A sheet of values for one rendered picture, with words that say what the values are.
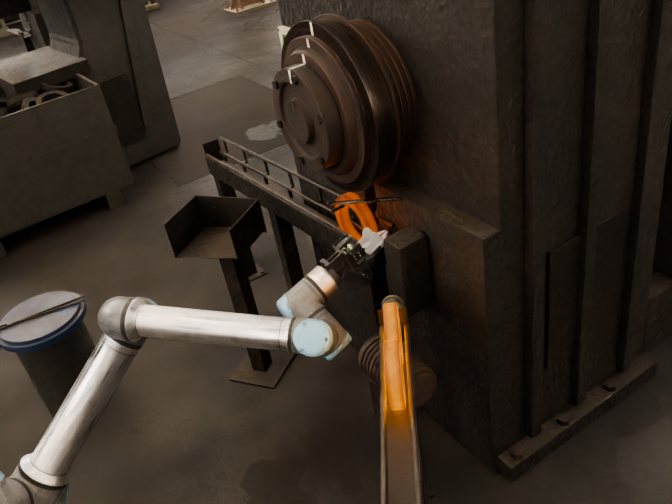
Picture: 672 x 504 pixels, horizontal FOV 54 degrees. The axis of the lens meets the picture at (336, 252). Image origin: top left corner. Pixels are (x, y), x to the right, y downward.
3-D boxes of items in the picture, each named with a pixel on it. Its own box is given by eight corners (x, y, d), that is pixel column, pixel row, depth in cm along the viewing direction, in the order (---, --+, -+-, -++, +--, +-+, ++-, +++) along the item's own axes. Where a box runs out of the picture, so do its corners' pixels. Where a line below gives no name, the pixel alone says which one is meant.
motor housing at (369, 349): (407, 446, 217) (388, 322, 188) (451, 489, 201) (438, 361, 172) (375, 466, 213) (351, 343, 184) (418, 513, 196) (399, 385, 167)
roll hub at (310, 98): (298, 149, 192) (278, 54, 176) (351, 178, 171) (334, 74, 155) (281, 156, 190) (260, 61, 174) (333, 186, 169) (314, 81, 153)
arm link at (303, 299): (296, 334, 182) (273, 308, 184) (330, 304, 185) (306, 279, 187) (294, 328, 173) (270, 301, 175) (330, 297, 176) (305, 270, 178)
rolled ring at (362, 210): (365, 207, 184) (374, 203, 185) (329, 187, 197) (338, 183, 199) (373, 261, 194) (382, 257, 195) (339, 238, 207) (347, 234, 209)
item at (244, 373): (242, 344, 275) (195, 194, 236) (298, 353, 264) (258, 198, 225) (217, 378, 260) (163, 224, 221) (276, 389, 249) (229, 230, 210)
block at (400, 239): (419, 291, 194) (411, 222, 181) (437, 303, 188) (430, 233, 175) (390, 307, 190) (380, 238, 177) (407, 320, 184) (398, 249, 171)
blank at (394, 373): (397, 324, 148) (382, 326, 148) (399, 367, 134) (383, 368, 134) (404, 379, 155) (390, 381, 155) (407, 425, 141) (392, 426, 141)
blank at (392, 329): (395, 289, 161) (382, 291, 162) (397, 325, 148) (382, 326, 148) (402, 341, 168) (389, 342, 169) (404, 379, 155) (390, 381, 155)
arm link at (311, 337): (80, 293, 172) (331, 315, 158) (106, 294, 184) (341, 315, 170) (75, 337, 171) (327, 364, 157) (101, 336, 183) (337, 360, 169)
